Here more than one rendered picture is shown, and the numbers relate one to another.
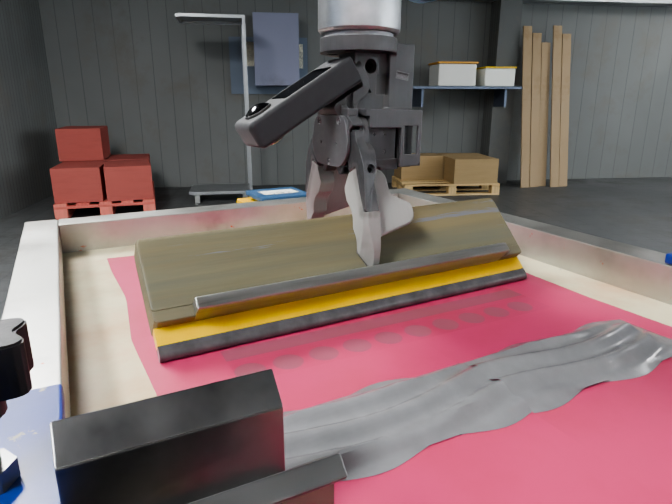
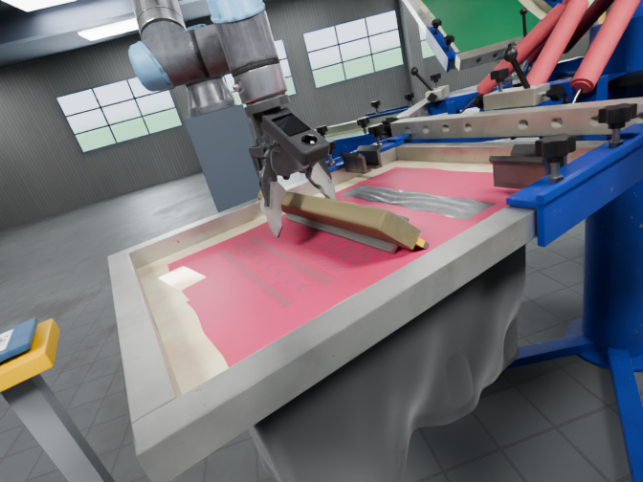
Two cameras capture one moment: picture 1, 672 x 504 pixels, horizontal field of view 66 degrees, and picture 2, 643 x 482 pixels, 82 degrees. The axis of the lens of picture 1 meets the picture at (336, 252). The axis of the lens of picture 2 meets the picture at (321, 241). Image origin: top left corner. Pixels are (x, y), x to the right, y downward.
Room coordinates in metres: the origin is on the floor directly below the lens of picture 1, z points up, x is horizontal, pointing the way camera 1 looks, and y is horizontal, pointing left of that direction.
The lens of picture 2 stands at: (0.47, 0.60, 1.19)
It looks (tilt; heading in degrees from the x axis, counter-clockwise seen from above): 22 degrees down; 271
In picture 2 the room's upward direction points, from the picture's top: 15 degrees counter-clockwise
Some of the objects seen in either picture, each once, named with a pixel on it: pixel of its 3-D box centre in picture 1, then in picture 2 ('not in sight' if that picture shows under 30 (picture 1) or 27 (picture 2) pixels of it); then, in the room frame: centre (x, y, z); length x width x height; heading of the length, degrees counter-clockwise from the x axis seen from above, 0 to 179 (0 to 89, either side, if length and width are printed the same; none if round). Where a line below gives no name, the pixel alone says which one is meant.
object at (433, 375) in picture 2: not in sight; (428, 388); (0.39, 0.16, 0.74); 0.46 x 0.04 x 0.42; 27
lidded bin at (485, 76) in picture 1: (494, 77); not in sight; (7.14, -2.06, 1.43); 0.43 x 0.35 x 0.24; 98
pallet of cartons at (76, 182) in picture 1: (107, 167); not in sight; (5.78, 2.52, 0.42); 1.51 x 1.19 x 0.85; 8
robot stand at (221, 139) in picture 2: not in sight; (271, 274); (0.72, -0.67, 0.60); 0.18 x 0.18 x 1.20; 8
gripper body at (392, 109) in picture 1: (363, 107); (276, 140); (0.52, -0.03, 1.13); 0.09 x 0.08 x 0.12; 118
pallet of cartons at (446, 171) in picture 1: (443, 173); not in sight; (6.81, -1.40, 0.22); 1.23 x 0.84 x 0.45; 98
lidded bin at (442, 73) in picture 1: (452, 74); not in sight; (7.07, -1.49, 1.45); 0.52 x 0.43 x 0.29; 98
